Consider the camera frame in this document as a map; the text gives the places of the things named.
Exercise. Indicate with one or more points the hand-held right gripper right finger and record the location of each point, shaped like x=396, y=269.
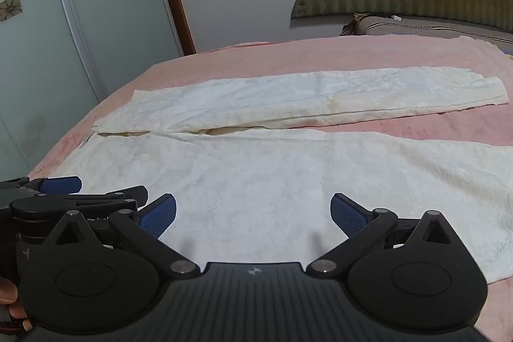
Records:
x=345, y=214

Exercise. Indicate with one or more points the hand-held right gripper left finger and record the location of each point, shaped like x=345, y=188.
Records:
x=161, y=216

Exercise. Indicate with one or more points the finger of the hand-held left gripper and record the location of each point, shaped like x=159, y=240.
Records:
x=126, y=193
x=60, y=185

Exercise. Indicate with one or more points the cream towel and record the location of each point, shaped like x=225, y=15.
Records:
x=248, y=181

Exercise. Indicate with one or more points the person's left hand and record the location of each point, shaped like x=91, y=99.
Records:
x=9, y=296

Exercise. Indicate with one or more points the flower print wardrobe door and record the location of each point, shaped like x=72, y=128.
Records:
x=28, y=45
x=120, y=5

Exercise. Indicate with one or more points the pink bed blanket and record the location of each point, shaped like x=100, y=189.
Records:
x=320, y=53

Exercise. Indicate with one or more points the brown striped pillow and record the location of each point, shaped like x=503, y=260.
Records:
x=421, y=27

